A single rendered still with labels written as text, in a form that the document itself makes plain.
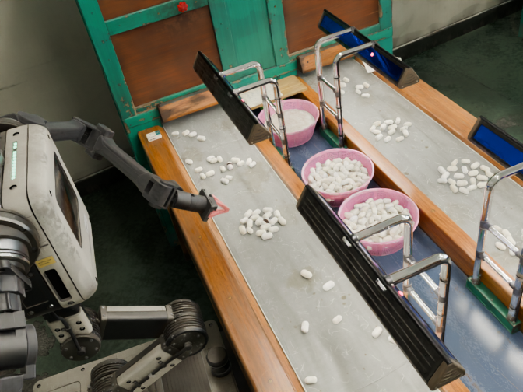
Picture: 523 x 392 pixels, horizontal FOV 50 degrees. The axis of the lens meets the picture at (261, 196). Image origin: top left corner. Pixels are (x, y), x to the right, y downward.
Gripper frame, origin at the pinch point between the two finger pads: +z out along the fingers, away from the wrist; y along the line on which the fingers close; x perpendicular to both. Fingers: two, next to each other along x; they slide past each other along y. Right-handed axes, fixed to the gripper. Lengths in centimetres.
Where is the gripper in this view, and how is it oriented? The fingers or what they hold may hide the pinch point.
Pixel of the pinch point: (226, 209)
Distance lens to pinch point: 185.9
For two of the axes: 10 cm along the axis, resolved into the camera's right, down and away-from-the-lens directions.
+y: -3.8, -5.6, 7.4
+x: -4.5, 8.1, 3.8
